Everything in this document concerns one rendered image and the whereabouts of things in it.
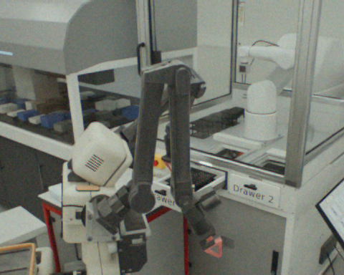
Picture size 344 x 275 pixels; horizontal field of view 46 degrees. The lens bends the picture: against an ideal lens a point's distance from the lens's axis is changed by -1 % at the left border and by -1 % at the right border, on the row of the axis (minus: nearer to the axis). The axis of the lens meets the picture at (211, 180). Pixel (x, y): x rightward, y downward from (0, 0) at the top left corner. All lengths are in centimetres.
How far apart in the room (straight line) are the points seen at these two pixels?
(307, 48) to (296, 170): 56
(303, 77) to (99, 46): 132
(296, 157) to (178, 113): 89
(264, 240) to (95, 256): 102
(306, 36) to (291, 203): 78
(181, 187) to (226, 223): 112
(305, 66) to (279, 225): 82
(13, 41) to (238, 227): 180
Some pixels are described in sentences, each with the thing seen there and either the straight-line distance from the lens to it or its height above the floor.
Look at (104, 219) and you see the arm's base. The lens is 123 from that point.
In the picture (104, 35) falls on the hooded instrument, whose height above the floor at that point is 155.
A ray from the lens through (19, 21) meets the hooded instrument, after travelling 291.
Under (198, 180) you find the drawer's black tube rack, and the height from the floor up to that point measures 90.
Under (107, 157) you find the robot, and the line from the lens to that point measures 132.
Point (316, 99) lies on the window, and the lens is 198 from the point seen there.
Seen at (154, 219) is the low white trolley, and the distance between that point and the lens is 221.
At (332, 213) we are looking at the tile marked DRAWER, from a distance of 171.
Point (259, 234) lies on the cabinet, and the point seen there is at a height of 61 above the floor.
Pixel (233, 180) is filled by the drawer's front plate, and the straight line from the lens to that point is 215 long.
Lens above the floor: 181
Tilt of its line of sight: 25 degrees down
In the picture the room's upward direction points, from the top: 1 degrees clockwise
